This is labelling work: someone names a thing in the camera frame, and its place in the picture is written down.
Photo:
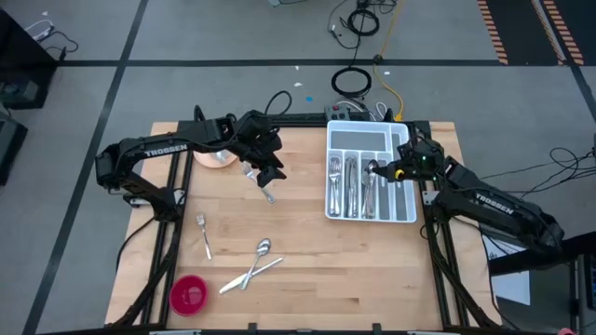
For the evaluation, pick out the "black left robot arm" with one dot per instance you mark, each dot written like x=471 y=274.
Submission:
x=153 y=150

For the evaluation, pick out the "white paper sheet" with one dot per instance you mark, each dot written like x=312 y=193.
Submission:
x=512 y=288

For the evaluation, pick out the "black box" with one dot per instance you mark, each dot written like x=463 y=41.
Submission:
x=9 y=149

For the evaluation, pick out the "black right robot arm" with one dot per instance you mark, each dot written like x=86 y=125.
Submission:
x=493 y=205

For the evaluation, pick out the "silver fork tines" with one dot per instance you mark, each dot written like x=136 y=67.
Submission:
x=205 y=237

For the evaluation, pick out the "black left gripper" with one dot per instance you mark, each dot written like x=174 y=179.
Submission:
x=253 y=135

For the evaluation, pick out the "grey power strip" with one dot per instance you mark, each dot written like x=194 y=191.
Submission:
x=336 y=113

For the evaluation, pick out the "white cutlery tray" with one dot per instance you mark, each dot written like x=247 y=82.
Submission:
x=358 y=139

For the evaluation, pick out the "black perforated panel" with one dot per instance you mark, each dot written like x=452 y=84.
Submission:
x=302 y=117

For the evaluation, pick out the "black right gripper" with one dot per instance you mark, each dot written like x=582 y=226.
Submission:
x=419 y=163

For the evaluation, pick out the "pink object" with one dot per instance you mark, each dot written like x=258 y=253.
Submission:
x=565 y=331

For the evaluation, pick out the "white mug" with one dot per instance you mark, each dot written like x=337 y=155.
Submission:
x=222 y=157

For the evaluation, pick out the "black table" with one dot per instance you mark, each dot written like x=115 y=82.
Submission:
x=512 y=266

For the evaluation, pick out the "silver fork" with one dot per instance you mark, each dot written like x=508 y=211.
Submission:
x=267 y=195
x=339 y=205
x=334 y=205
x=336 y=200
x=331 y=200

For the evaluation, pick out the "peach round plate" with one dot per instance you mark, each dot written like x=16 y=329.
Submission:
x=207 y=160

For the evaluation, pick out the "black desk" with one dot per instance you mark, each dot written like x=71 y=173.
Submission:
x=18 y=70

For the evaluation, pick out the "silver spoon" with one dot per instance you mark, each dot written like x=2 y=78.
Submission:
x=369 y=209
x=363 y=205
x=372 y=165
x=371 y=205
x=367 y=205
x=365 y=209
x=263 y=247

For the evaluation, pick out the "red bowl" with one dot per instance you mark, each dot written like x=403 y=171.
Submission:
x=188 y=295

